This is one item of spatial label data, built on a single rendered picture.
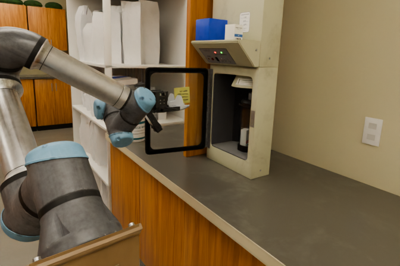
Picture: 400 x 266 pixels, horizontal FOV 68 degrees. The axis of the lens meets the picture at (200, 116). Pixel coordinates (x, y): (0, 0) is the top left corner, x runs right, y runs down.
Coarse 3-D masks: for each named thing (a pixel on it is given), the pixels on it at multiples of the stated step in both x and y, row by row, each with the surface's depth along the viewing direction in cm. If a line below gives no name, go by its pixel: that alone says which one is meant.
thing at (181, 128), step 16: (160, 80) 132; (176, 80) 135; (192, 80) 138; (192, 96) 140; (176, 112) 138; (192, 112) 141; (176, 128) 140; (192, 128) 143; (160, 144) 138; (176, 144) 141; (192, 144) 145
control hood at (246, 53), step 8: (192, 40) 133; (200, 40) 128; (208, 40) 123; (216, 40) 118; (224, 40) 114; (232, 40) 110; (240, 40) 108; (248, 40) 111; (256, 40) 113; (232, 48) 114; (240, 48) 110; (248, 48) 111; (256, 48) 113; (232, 56) 119; (240, 56) 115; (248, 56) 112; (256, 56) 114; (224, 64) 129; (232, 64) 124; (240, 64) 120; (248, 64) 116; (256, 64) 115
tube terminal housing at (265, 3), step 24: (216, 0) 134; (240, 0) 121; (264, 0) 111; (264, 24) 114; (264, 48) 116; (216, 72) 139; (240, 72) 125; (264, 72) 118; (264, 96) 121; (264, 120) 124; (264, 144) 126; (240, 168) 130; (264, 168) 129
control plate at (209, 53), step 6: (204, 48) 129; (210, 48) 125; (216, 48) 122; (222, 48) 119; (204, 54) 133; (210, 54) 130; (216, 54) 126; (222, 54) 123; (228, 54) 120; (210, 60) 134; (216, 60) 131; (222, 60) 127; (228, 60) 124
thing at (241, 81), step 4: (236, 76) 133; (240, 76) 130; (244, 76) 129; (248, 76) 128; (236, 80) 131; (240, 80) 129; (244, 80) 128; (248, 80) 127; (252, 80) 127; (232, 84) 134; (236, 84) 130; (240, 84) 128; (244, 84) 128; (248, 84) 127; (248, 88) 127
